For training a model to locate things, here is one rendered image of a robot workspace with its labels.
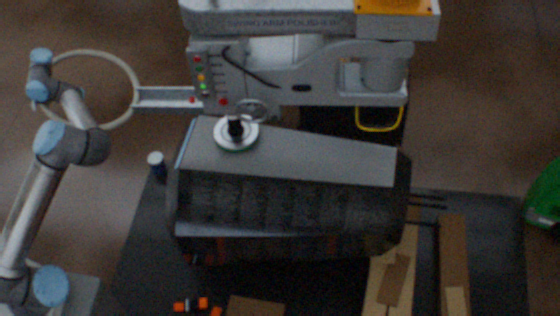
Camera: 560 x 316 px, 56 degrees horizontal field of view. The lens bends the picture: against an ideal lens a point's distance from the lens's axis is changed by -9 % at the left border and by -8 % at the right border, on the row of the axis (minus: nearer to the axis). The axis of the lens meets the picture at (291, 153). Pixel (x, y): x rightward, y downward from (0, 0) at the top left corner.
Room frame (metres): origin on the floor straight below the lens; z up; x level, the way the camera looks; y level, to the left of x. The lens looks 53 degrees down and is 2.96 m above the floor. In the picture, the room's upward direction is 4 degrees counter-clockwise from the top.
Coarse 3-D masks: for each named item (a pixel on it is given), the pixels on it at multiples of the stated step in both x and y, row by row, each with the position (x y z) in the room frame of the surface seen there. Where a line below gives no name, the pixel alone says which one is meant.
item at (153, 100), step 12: (144, 96) 1.80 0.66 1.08; (156, 96) 1.80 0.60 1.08; (168, 96) 1.79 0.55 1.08; (180, 96) 1.79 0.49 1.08; (192, 96) 1.78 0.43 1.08; (144, 108) 1.70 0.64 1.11; (156, 108) 1.70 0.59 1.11; (168, 108) 1.69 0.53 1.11; (180, 108) 1.69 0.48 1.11; (192, 108) 1.68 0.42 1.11; (264, 108) 1.65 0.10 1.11
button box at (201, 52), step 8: (192, 48) 1.62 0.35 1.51; (200, 48) 1.62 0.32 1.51; (192, 56) 1.61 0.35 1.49; (200, 56) 1.60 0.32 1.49; (192, 64) 1.61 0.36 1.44; (200, 64) 1.60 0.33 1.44; (208, 64) 1.60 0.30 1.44; (192, 72) 1.61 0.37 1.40; (200, 72) 1.61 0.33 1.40; (208, 72) 1.60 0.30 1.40; (192, 80) 1.61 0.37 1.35; (208, 80) 1.60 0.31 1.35; (200, 88) 1.61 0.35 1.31; (208, 88) 1.60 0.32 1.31; (200, 96) 1.61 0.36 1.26
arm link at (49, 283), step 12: (36, 276) 0.82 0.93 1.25; (48, 276) 0.84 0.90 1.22; (60, 276) 0.85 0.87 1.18; (36, 288) 0.78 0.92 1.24; (48, 288) 0.79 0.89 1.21; (60, 288) 0.81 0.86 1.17; (24, 300) 0.75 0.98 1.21; (36, 300) 0.75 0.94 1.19; (48, 300) 0.75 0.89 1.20; (60, 300) 0.77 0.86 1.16
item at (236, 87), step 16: (208, 48) 1.62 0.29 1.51; (240, 48) 1.61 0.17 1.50; (224, 64) 1.61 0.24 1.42; (240, 64) 1.61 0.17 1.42; (224, 80) 1.61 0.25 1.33; (240, 80) 1.61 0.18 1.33; (240, 96) 1.61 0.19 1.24; (208, 112) 1.62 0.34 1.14; (224, 112) 1.62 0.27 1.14; (240, 112) 1.61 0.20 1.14
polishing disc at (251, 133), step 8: (224, 120) 1.79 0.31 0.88; (216, 128) 1.75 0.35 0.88; (224, 128) 1.74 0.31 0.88; (248, 128) 1.73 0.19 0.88; (256, 128) 1.73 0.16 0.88; (216, 136) 1.70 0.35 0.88; (224, 136) 1.69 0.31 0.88; (248, 136) 1.68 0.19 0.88; (256, 136) 1.68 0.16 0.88; (224, 144) 1.65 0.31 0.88; (232, 144) 1.64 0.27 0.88; (240, 144) 1.64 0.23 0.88; (248, 144) 1.64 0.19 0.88
